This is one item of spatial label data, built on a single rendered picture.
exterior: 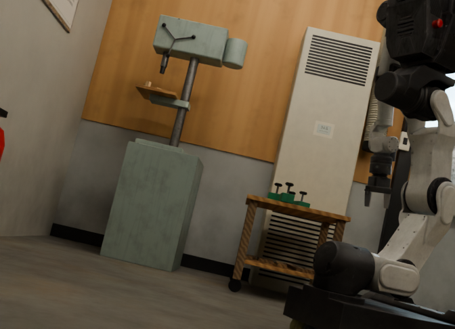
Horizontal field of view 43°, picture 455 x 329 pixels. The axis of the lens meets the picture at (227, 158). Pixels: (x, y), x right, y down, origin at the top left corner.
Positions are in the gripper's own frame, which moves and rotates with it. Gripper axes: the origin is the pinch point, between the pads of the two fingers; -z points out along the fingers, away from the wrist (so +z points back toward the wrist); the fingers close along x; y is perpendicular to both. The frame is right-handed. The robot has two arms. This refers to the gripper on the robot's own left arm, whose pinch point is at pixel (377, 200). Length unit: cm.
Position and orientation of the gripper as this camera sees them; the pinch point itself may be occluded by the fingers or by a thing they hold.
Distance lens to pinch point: 247.6
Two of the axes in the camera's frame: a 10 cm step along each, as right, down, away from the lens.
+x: 8.6, 1.2, 5.0
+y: -5.0, -0.2, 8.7
